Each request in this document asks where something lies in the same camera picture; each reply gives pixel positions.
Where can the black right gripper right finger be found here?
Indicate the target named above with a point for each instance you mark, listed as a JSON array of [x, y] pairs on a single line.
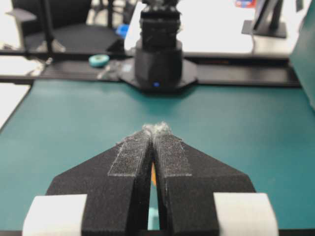
[[202, 196]]

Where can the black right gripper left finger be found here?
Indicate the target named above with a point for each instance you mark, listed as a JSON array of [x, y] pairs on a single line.
[[107, 195]]

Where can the orange block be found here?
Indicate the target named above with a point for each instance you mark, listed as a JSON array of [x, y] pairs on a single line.
[[153, 175]]

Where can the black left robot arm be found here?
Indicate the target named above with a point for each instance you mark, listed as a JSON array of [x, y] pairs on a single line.
[[158, 53]]

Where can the teal tape roll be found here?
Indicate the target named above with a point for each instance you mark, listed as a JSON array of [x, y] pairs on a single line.
[[98, 60]]

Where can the blue small box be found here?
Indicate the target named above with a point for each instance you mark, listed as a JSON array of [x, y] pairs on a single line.
[[122, 30]]

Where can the black office chair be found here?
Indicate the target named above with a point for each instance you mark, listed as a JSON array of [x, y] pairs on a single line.
[[60, 26]]

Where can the black monitor stand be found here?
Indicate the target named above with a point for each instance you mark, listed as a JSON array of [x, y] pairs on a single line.
[[266, 20]]

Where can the black rail frame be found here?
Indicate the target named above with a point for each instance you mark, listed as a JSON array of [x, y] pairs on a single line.
[[231, 72]]

